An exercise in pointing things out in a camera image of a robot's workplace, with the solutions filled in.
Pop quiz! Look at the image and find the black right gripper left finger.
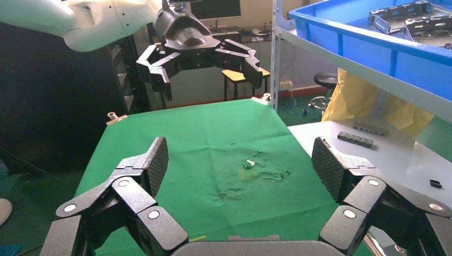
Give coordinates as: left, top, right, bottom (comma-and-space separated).
39, 137, 189, 256

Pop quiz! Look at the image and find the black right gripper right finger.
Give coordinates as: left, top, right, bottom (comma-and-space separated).
311, 137, 452, 256

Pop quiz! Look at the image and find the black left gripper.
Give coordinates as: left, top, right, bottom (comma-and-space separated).
136, 7, 264, 102

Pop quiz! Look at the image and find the stamped sheet metal bracket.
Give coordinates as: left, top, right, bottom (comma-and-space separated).
368, 1, 432, 35
404, 15, 452, 47

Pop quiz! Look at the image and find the wooden stool with black legs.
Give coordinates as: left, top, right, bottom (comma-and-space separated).
221, 67, 271, 102

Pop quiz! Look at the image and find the cluttered office desk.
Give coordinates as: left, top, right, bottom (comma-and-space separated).
208, 22, 272, 45

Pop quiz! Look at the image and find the grey metal connector strip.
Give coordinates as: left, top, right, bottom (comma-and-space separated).
336, 131, 375, 149
352, 121, 390, 137

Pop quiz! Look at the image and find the black computer monitor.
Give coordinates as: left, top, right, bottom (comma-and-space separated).
190, 0, 242, 20

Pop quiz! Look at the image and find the green table cloth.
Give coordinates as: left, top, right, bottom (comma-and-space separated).
74, 98, 373, 256

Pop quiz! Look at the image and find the silver binder clip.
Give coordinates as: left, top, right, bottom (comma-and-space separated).
106, 111, 128, 126
251, 92, 272, 106

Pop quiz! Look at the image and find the black equipment rack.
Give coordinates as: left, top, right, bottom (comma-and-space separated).
106, 22, 167, 114

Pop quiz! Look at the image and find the yellow cloth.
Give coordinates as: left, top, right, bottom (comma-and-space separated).
320, 68, 435, 139

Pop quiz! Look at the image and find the white rounded object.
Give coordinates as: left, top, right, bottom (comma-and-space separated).
0, 197, 13, 227

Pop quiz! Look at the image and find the black stool with chrome base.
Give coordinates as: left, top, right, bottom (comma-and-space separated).
306, 71, 339, 117

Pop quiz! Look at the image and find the blue plastic bin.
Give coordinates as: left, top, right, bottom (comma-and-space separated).
287, 0, 452, 101

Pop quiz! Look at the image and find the blue cable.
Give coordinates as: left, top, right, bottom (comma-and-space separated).
278, 90, 311, 117

